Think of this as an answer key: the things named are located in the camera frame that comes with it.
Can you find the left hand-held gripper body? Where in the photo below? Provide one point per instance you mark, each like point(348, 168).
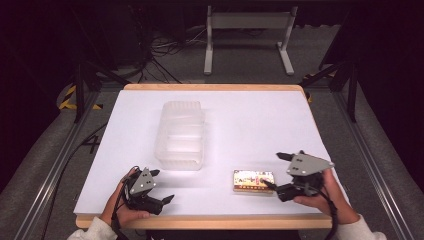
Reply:
point(141, 190)

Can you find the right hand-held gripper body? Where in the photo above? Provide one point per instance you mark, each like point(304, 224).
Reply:
point(303, 178)

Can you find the colourful printed box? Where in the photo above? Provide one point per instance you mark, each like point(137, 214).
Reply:
point(253, 181)

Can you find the clear plastic container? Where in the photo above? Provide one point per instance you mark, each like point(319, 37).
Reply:
point(181, 135)

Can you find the person's left hand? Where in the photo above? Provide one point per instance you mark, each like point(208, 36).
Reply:
point(122, 206)

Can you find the person's right hand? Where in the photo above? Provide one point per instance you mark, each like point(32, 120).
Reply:
point(330, 200)

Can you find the white table board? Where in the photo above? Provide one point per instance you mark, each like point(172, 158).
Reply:
point(213, 221)

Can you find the white table mat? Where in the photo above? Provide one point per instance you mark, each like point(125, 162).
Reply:
point(213, 150)

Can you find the black tripod stand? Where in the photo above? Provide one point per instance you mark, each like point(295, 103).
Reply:
point(340, 78)
point(88, 83)

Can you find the yellow black striped tape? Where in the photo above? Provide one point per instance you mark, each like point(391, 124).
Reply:
point(71, 98)

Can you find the grey metal stand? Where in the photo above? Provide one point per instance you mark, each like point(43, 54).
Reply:
point(248, 36)

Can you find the metal floor rail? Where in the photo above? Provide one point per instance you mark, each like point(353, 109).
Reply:
point(56, 166)
point(370, 160)

